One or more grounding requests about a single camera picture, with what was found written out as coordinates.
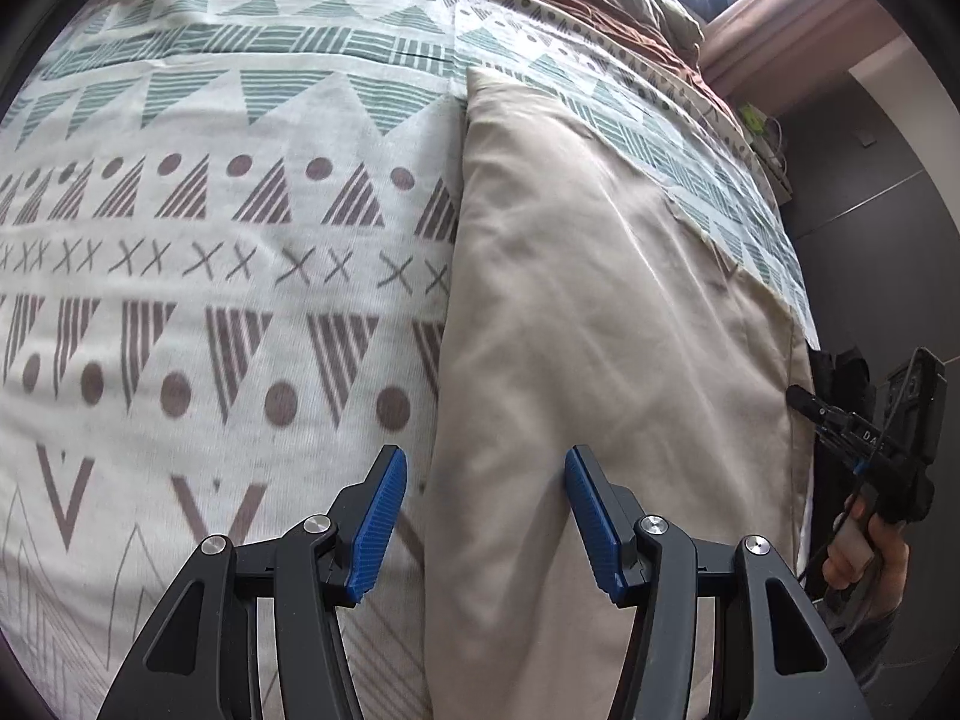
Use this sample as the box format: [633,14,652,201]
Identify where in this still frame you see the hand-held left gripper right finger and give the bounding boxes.
[564,444,875,720]

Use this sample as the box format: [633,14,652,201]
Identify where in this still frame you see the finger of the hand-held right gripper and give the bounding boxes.
[786,384,863,466]

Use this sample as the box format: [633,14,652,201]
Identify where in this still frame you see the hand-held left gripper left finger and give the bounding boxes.
[90,444,410,720]

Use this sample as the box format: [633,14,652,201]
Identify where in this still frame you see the beige pants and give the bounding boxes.
[424,66,818,720]

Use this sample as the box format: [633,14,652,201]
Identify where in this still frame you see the person's right forearm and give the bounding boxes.
[817,592,901,691]

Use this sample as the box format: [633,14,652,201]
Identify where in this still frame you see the person's right hand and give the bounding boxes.
[821,491,912,616]

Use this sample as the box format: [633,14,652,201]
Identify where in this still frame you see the white power strip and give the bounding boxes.
[750,127,796,200]

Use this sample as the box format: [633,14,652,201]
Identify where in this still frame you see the patterned white blanket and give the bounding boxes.
[0,0,818,720]

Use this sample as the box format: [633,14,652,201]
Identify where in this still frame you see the pink curtain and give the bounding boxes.
[697,0,916,98]

